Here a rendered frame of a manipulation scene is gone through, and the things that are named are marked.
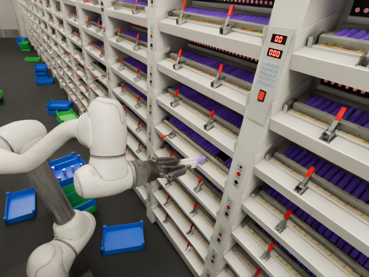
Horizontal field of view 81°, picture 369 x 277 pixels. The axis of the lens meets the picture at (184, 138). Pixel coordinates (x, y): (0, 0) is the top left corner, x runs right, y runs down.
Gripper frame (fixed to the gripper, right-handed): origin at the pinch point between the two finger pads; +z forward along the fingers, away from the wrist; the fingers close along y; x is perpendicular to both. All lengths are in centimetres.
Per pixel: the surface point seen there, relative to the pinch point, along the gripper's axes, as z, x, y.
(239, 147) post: 11.0, -13.5, -12.1
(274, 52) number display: 3.4, -46.8, -14.8
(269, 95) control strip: 5.9, -35.4, -17.3
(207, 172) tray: 15.8, 8.3, 0.7
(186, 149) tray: 17.4, 7.5, 20.0
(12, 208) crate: -54, 119, 124
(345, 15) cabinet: 21, -62, -21
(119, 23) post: 14, -40, 120
